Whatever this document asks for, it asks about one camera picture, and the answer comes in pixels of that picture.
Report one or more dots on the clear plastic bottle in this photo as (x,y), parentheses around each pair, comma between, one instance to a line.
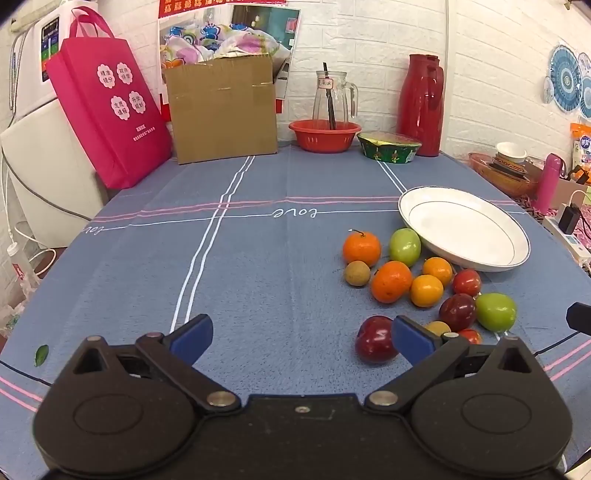
(21,272)

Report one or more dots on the glass pitcher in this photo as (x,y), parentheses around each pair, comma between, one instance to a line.
(334,97)

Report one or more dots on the large blue paper fan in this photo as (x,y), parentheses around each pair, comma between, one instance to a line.
(565,78)

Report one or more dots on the long stirring spoon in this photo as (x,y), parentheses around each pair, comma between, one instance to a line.
(329,97)

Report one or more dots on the white plate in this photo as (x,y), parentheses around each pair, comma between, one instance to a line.
(461,226)

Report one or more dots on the orange snack bag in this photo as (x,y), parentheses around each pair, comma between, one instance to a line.
(581,147)

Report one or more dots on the green leaf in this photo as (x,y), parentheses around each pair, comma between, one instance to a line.
(41,355)

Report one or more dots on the large orange mandarin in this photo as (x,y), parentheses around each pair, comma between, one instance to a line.
(391,281)

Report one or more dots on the white water purifier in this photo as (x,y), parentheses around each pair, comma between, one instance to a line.
(46,46)

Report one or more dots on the pink tote bag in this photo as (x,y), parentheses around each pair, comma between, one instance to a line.
(111,101)

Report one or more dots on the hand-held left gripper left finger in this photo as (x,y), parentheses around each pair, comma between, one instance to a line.
(194,334)

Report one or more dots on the white power strip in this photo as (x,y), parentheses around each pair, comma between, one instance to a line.
(572,242)

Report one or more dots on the green apple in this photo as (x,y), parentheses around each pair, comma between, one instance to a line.
(495,312)
(405,247)

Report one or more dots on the brown patterned cloth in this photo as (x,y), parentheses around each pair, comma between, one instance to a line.
(531,205)

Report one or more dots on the dark red apple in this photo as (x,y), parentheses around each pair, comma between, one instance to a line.
(375,341)

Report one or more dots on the orange mandarin with stem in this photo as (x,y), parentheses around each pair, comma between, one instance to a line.
(361,249)

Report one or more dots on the white cabinet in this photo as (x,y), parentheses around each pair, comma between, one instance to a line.
(46,175)

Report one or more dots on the black charger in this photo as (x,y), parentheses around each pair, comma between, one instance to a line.
(569,218)

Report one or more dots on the brown longan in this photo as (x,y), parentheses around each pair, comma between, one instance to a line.
(357,273)
(436,327)

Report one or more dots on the cardboard box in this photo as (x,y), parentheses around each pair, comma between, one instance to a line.
(221,110)

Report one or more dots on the red gold wall poster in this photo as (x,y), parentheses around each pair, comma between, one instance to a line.
(207,5)

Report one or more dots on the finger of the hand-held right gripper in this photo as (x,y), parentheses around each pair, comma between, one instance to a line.
(579,317)

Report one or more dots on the dark red plum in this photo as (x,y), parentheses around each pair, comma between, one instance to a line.
(457,311)

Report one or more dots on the small red plum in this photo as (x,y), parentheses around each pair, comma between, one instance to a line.
(467,282)
(470,336)

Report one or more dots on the red plastic basket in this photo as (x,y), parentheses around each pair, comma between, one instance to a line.
(324,136)

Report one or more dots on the floral cloth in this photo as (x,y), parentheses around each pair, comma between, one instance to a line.
(217,41)

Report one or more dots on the small orange mandarin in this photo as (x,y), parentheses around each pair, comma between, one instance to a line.
(426,290)
(437,270)

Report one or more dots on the green instant noodle bowl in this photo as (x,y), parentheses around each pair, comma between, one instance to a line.
(388,148)

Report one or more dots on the red thermos jug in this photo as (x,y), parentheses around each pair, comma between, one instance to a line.
(421,106)

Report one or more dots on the blue striped tablecloth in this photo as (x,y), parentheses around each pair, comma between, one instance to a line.
(277,277)

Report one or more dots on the stack of patterned bowls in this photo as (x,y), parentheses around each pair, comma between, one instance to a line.
(510,166)

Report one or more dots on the pink bottle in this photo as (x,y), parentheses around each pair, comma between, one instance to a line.
(548,182)

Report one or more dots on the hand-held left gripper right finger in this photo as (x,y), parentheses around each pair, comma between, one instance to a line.
(411,339)

